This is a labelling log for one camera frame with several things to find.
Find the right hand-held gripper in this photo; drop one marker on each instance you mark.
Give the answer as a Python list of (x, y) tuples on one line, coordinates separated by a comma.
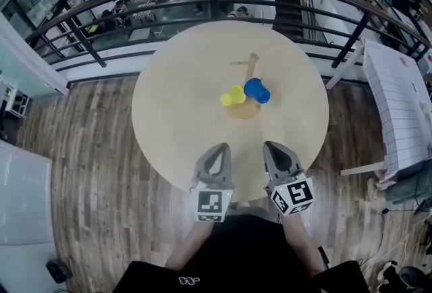
[(297, 195)]

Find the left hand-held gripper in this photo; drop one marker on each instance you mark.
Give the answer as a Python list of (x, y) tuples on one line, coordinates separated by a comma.
[(211, 202)]

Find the wooden cup stand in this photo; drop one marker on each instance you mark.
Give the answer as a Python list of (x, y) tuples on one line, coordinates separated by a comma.
[(244, 111)]

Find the yellow cup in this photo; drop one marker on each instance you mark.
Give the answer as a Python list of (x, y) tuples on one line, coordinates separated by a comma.
[(233, 96)]

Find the blue cup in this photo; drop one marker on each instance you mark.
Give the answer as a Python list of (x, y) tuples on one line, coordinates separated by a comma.
[(256, 90)]

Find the person's left forearm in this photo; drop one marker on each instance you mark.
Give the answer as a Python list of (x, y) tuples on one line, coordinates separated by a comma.
[(189, 244)]

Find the person's right forearm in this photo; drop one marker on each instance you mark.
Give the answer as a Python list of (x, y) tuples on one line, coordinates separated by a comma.
[(300, 241)]

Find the person's black shirt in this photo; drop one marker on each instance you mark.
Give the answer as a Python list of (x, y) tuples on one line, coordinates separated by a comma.
[(243, 251)]

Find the white checked cloth table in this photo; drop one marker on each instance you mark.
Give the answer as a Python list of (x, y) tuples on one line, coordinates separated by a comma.
[(395, 99)]

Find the black floor device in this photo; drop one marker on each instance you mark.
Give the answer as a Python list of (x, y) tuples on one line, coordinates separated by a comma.
[(57, 270)]

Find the white slatted panel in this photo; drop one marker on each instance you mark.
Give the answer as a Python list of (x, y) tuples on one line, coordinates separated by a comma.
[(23, 190)]

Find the small white shelf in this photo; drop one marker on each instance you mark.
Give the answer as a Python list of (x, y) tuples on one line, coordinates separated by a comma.
[(15, 99)]

